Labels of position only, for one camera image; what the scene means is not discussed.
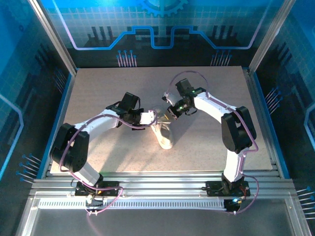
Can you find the black controller board with LEDs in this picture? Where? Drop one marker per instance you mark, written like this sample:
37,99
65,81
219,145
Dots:
233,206

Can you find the aluminium enclosure post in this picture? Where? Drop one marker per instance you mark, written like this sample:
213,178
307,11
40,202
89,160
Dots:
270,37
53,39

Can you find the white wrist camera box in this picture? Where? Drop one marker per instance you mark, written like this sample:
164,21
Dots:
148,118
171,98

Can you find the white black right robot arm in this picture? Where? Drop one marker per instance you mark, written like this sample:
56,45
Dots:
238,130

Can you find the aluminium rail frame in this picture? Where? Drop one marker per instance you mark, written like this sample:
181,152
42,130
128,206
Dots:
160,183

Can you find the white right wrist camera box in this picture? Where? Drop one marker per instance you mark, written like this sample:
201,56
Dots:
171,98

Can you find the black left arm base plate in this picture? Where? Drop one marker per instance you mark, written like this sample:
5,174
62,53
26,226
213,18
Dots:
110,189

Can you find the white sneaker shoe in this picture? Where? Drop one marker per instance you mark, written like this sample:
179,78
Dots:
166,140

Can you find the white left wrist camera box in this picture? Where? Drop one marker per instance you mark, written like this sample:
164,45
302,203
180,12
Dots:
148,118

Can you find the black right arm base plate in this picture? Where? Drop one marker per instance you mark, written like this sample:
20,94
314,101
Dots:
214,188

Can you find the aluminium side rail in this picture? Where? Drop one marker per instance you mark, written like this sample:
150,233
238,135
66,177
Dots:
253,98

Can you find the white shoelace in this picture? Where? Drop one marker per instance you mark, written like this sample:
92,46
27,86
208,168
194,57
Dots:
163,125

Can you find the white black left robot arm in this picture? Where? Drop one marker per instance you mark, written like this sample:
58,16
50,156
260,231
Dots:
73,150

